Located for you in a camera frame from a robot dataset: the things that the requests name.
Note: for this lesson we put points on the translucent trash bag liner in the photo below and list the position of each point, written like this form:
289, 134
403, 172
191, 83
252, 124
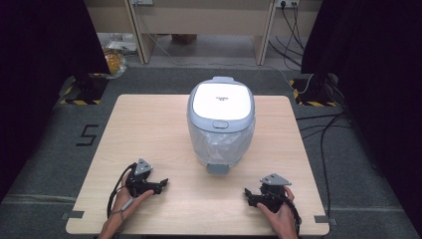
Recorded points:
220, 146

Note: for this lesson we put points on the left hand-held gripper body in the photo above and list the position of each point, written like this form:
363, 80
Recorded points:
141, 181

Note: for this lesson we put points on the white papers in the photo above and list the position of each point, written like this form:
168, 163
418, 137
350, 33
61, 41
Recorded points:
121, 45

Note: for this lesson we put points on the grey tape piece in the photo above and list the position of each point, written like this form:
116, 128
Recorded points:
71, 215
324, 219

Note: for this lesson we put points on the white wall socket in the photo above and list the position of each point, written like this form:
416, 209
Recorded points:
142, 1
287, 3

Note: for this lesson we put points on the beige desk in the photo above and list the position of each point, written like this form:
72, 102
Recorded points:
199, 20

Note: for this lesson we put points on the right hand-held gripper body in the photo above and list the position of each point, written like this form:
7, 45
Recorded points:
273, 195

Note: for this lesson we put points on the person's right hand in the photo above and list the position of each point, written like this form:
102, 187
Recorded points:
283, 219

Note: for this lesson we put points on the person's left hand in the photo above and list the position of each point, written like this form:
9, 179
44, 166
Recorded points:
126, 202

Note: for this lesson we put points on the yellow plastic bag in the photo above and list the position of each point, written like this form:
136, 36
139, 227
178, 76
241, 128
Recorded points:
114, 63

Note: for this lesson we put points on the dark curtain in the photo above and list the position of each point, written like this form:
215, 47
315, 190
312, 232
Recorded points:
40, 66
375, 83

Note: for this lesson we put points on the white trash can grey lid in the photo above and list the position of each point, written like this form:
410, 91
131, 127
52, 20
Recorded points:
220, 103

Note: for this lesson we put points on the black stand base striped plate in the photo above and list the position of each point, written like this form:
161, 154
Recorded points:
313, 91
88, 89

